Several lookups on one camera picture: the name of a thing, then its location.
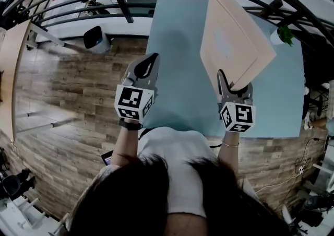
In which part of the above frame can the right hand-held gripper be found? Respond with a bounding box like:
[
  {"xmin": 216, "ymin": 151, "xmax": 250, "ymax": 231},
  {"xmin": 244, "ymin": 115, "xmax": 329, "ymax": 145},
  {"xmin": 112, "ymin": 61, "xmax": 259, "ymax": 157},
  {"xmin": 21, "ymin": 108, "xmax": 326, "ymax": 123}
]
[{"xmin": 216, "ymin": 69, "xmax": 257, "ymax": 133}]

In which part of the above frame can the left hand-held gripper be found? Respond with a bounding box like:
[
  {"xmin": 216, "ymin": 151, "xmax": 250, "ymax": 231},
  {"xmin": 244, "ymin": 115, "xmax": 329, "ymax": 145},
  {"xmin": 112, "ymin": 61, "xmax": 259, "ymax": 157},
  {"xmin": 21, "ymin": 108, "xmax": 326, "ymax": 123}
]
[{"xmin": 114, "ymin": 52, "xmax": 161, "ymax": 122}]

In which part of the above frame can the person's right forearm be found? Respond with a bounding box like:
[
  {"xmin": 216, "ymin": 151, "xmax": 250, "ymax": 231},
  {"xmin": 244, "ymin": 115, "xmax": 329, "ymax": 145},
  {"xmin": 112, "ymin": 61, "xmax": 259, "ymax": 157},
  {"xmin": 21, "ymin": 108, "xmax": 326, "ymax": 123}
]
[{"xmin": 218, "ymin": 132, "xmax": 241, "ymax": 175}]

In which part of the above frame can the person's left forearm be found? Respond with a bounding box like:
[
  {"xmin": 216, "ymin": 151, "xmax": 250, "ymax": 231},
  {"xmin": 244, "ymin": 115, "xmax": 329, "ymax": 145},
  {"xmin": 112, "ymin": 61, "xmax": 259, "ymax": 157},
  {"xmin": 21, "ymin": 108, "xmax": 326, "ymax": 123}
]
[{"xmin": 111, "ymin": 122, "xmax": 140, "ymax": 168}]

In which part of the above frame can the light blue table top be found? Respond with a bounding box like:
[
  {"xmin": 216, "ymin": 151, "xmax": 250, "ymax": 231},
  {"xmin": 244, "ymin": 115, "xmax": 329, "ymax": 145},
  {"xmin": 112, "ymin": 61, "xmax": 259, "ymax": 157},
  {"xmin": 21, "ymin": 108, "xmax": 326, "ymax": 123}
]
[{"xmin": 142, "ymin": 0, "xmax": 305, "ymax": 138}]

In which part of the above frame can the black wrist watch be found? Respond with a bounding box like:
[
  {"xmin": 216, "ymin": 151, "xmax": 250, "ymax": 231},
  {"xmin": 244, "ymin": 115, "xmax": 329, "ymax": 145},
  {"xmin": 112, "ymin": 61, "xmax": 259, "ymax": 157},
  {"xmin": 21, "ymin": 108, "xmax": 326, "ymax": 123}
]
[{"xmin": 118, "ymin": 117, "xmax": 144, "ymax": 131}]

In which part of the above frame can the white trash bin black liner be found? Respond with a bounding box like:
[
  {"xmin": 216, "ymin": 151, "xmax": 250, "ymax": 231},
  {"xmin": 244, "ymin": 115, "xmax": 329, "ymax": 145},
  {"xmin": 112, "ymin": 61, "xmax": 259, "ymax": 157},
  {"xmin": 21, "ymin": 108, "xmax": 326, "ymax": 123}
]
[{"xmin": 83, "ymin": 26, "xmax": 112, "ymax": 54}]

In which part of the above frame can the green plant in white pot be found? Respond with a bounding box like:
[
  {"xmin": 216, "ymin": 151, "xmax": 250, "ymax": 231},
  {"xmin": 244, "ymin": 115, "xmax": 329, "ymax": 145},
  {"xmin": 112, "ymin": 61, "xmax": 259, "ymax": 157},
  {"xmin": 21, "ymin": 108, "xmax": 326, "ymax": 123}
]
[{"xmin": 270, "ymin": 25, "xmax": 295, "ymax": 47}]

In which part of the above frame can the person's white t-shirt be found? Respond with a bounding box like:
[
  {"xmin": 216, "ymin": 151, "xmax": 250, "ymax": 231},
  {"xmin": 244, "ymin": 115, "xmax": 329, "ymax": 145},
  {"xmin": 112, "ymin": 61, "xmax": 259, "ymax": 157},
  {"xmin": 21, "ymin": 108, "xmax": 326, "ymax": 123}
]
[{"xmin": 66, "ymin": 126, "xmax": 259, "ymax": 219}]

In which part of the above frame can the black chair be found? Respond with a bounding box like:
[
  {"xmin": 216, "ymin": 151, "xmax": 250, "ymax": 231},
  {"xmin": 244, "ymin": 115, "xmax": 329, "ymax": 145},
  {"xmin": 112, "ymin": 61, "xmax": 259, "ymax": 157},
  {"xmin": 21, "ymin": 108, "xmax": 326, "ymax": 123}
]
[{"xmin": 300, "ymin": 28, "xmax": 334, "ymax": 118}]

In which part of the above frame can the black smartphone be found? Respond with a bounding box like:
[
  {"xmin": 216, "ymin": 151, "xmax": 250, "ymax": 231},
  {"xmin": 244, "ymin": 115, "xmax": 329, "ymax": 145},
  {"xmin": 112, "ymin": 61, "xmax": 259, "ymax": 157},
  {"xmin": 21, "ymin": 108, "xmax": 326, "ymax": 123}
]
[{"xmin": 101, "ymin": 150, "xmax": 113, "ymax": 167}]

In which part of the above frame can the light wooden table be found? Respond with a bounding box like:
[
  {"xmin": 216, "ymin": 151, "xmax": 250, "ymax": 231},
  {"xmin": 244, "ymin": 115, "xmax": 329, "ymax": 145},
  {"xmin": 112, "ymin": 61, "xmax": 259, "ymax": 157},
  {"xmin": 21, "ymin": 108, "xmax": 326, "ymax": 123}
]
[{"xmin": 0, "ymin": 19, "xmax": 87, "ymax": 141}]

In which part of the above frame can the black swivel stool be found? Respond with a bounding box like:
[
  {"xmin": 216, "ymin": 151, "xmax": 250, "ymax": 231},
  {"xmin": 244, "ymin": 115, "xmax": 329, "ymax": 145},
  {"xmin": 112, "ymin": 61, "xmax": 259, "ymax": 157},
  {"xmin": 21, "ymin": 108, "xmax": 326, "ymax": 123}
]
[{"xmin": 0, "ymin": 168, "xmax": 36, "ymax": 199}]

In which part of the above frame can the white rack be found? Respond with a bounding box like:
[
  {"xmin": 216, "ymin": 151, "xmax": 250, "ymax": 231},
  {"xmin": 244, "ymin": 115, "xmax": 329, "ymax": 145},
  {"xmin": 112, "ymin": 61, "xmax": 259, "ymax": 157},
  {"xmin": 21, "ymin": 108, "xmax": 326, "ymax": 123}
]
[{"xmin": 0, "ymin": 195, "xmax": 68, "ymax": 236}]

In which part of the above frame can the thin metal bracelet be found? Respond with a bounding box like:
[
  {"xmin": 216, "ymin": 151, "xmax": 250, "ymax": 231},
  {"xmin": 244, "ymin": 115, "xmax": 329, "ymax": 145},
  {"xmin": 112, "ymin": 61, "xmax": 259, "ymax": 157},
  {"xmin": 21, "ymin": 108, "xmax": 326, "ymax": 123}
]
[{"xmin": 221, "ymin": 139, "xmax": 240, "ymax": 148}]

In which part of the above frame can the white cable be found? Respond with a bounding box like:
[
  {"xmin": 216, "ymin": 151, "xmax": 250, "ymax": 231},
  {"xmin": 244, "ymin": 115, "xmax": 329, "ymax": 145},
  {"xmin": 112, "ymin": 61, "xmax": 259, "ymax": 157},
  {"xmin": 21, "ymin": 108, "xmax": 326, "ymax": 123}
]
[{"xmin": 254, "ymin": 172, "xmax": 303, "ymax": 194}]

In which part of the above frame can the white shelf frame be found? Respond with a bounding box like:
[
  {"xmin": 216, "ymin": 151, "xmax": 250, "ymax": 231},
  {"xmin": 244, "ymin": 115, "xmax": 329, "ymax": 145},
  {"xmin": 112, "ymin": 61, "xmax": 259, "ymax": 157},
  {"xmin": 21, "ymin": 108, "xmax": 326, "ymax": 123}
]
[{"xmin": 310, "ymin": 151, "xmax": 334, "ymax": 194}]

